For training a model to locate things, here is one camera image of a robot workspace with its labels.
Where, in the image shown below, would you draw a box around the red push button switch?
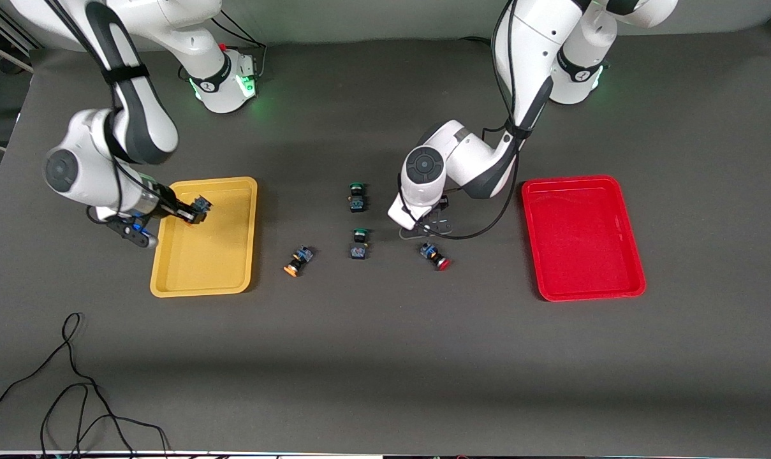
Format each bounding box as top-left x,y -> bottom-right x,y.
420,242 -> 452,272

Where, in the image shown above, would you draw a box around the yellow plastic tray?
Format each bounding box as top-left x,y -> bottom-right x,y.
150,177 -> 259,298

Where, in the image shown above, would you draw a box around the red plastic tray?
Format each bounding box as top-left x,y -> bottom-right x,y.
521,175 -> 647,302

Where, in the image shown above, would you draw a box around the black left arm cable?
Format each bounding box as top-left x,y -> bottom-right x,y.
398,0 -> 540,242

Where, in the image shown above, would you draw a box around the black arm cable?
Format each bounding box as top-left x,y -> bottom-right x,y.
44,0 -> 183,221
398,0 -> 540,242

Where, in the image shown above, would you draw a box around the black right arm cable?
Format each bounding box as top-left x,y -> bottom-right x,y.
44,0 -> 183,221

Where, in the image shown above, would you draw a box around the thin black loose cable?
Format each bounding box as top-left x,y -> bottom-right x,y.
0,312 -> 172,459

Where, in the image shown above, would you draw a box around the black right arm base cables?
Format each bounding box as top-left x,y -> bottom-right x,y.
208,14 -> 268,80

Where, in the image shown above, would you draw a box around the aluminium frame profile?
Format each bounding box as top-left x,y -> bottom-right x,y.
0,13 -> 36,80

